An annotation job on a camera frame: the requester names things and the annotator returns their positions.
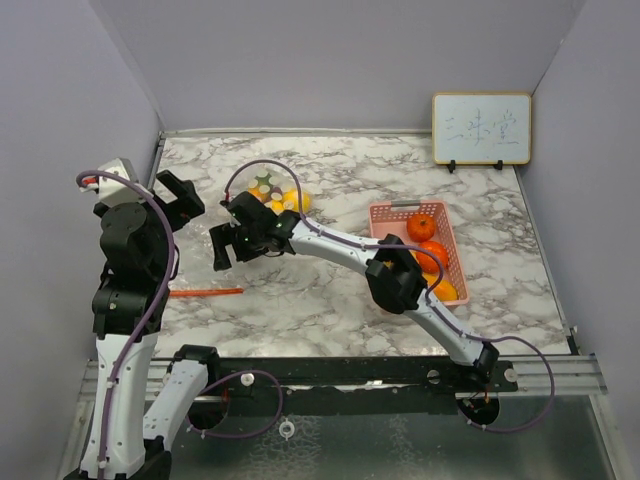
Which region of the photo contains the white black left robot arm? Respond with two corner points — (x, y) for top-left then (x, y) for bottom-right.
(67, 162), (221, 479)

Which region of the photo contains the clear polka dot zip bag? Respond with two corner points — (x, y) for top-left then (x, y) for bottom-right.
(220, 163), (313, 215)

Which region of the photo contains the pink plastic basket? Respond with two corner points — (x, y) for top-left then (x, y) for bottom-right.
(368, 199), (469, 308)

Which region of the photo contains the clear bag with orange zipper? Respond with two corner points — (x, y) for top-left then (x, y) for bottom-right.
(170, 205), (244, 299)

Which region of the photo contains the orange yellow mango toy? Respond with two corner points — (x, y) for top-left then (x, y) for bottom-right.
(423, 273), (458, 302)

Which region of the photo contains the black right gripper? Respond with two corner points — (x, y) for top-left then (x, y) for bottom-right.
(209, 222), (267, 272)

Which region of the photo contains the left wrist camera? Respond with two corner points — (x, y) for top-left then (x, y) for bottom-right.
(97, 158), (140, 208)

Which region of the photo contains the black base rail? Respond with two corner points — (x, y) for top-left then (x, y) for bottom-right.
(170, 345), (518, 417)

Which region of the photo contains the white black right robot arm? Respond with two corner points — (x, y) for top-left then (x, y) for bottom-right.
(209, 192), (499, 391)

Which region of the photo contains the orange pumpkin toy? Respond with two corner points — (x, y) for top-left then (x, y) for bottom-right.
(406, 213), (437, 243)

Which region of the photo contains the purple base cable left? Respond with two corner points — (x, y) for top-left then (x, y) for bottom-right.
(182, 369), (284, 441)

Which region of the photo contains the orange tomato toy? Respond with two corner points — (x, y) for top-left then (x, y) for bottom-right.
(415, 241), (449, 274)

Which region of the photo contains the small whiteboard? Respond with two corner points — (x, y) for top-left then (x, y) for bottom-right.
(432, 92), (532, 167)

